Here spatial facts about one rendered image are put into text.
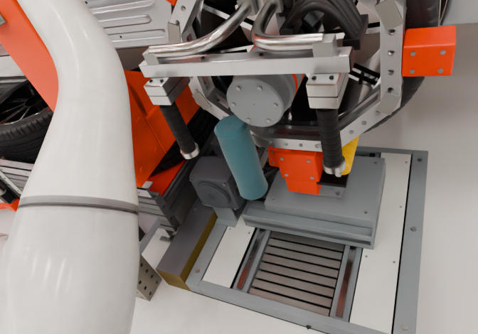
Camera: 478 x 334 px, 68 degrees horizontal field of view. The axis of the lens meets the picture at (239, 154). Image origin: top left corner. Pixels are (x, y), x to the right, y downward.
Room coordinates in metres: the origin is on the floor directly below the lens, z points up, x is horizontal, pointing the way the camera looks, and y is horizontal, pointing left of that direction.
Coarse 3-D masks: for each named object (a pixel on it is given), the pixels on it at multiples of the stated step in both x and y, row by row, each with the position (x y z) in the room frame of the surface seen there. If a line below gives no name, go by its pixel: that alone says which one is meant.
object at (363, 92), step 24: (216, 0) 1.01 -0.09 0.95; (288, 0) 0.81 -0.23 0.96; (216, 24) 1.02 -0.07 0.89; (240, 24) 0.89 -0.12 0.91; (312, 24) 0.78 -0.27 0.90; (216, 48) 0.96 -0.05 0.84; (240, 48) 0.90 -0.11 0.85; (360, 72) 0.72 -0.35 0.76; (360, 96) 0.73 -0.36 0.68; (288, 120) 0.83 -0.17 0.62; (312, 120) 0.79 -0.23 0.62
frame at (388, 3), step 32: (192, 0) 0.83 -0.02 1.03; (384, 0) 0.60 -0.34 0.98; (192, 32) 0.92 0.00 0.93; (384, 32) 0.60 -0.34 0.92; (384, 64) 0.60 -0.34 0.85; (192, 96) 0.90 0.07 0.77; (224, 96) 0.90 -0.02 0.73; (384, 96) 0.59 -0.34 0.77; (256, 128) 0.83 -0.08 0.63; (288, 128) 0.79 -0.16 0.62; (352, 128) 0.64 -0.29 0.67
